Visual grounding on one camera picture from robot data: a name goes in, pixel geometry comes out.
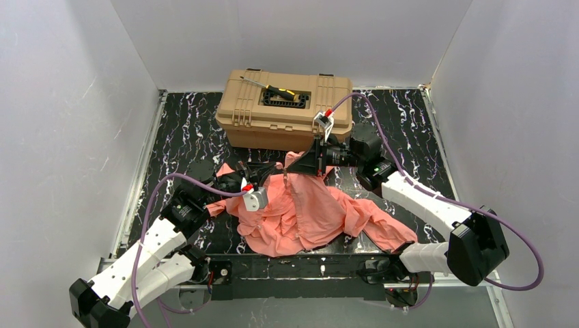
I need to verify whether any pink jacket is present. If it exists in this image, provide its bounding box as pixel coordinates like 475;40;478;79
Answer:
207;174;418;257

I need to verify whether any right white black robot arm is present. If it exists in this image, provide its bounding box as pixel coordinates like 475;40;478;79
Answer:
287;124;510;286

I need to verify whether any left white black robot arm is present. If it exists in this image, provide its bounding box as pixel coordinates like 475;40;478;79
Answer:
69;160;281;327

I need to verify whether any tan plastic toolbox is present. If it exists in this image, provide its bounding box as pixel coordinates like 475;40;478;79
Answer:
215;69;353;152

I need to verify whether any black yellow screwdriver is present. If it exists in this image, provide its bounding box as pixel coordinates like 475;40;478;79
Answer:
240;76;297;101

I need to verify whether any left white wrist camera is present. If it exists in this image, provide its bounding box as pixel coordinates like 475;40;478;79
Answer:
241;184;268;212

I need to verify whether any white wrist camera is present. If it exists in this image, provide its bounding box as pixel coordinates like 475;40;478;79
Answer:
241;184;268;212
313;109;335;142

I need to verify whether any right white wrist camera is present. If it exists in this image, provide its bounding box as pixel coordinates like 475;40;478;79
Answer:
313;109;335;142

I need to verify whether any black toolbox handle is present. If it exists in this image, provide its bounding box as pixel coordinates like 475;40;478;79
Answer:
261;90;311;109

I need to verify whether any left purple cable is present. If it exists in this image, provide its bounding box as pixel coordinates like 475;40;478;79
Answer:
130;172;254;328

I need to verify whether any purple cable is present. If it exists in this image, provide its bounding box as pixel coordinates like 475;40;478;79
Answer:
330;92;546;310
130;172;254;328

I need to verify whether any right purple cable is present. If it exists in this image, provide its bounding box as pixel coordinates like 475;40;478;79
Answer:
330;92;546;310

